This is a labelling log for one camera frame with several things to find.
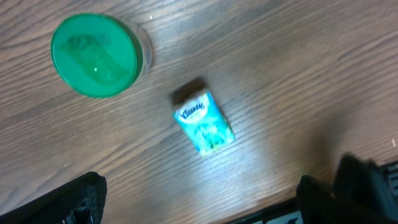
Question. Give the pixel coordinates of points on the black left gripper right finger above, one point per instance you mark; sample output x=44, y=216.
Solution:
x=335, y=202

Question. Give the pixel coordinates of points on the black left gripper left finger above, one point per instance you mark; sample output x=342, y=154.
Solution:
x=81, y=200

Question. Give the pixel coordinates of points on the teal Kleenex tissue pack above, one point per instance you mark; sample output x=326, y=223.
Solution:
x=203, y=122

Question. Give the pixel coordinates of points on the green lid jar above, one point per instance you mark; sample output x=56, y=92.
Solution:
x=98, y=55

